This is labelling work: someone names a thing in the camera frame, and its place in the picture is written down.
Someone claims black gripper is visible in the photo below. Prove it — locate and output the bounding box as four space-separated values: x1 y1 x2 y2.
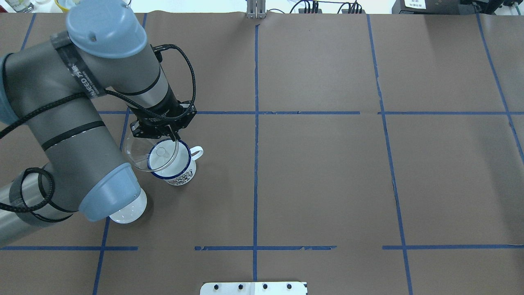
130 101 197 142

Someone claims clear glass funnel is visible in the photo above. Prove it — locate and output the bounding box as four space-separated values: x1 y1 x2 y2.
123 136 179 172

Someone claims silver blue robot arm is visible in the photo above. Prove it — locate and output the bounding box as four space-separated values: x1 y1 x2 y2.
1 0 196 247

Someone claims black desktop computer box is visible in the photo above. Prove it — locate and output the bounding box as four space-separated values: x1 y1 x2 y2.
391 0 481 15

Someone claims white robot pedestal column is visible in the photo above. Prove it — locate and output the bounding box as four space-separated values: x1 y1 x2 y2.
200 281 308 295

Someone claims aluminium frame post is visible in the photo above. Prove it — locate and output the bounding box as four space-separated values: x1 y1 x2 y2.
246 0 267 19

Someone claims white enamel mug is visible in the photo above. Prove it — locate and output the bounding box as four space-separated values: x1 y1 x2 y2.
151 141 204 186

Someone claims yellow tape roll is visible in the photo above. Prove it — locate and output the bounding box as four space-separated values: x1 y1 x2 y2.
54 0 81 13

